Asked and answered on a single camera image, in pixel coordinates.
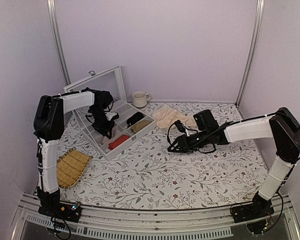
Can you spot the white divided organizer box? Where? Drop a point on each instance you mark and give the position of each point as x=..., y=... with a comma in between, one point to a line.
x=125, y=111

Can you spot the left aluminium corner post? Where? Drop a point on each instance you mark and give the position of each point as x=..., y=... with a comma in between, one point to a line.
x=51, y=7

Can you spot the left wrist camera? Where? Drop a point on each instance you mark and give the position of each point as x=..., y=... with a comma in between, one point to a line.
x=111, y=116

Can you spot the white ceramic mug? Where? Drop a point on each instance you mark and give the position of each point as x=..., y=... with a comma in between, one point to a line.
x=140, y=99

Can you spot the white framed glass lid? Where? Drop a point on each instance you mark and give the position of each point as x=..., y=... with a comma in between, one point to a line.
x=110, y=80

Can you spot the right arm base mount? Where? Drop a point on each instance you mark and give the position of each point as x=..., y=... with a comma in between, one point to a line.
x=258, y=208

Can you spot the aluminium front rail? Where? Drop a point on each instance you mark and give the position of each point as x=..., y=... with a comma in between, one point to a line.
x=100, y=223

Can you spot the olive rolled garment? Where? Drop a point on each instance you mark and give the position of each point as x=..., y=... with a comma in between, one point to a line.
x=139, y=126

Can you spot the black rolled garment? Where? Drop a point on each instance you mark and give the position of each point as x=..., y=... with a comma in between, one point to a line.
x=134, y=119

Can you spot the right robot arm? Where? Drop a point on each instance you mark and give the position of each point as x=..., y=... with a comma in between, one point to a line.
x=281, y=127

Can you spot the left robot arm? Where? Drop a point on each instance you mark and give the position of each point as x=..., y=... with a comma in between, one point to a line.
x=49, y=126

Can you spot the floral patterned table mat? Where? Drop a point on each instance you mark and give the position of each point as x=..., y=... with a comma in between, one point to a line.
x=146, y=176

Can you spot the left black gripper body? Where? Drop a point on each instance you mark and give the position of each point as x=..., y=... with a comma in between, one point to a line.
x=101, y=124

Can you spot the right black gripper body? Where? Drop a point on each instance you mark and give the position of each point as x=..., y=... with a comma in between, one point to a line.
x=204, y=140

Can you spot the red rolled garment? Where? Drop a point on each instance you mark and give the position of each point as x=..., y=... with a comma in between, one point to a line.
x=118, y=141

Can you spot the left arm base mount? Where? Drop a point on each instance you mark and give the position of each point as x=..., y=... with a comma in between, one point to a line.
x=51, y=206

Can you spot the right aluminium corner post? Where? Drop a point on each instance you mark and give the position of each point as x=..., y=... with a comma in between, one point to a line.
x=251, y=52

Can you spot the cream beige underwear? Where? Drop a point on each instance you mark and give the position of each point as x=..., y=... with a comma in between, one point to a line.
x=166, y=116

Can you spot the aluminium corner post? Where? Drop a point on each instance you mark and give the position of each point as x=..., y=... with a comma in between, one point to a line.
x=51, y=7
x=251, y=52

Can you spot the woven bamboo tray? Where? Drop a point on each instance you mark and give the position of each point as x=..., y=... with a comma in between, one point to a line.
x=70, y=167

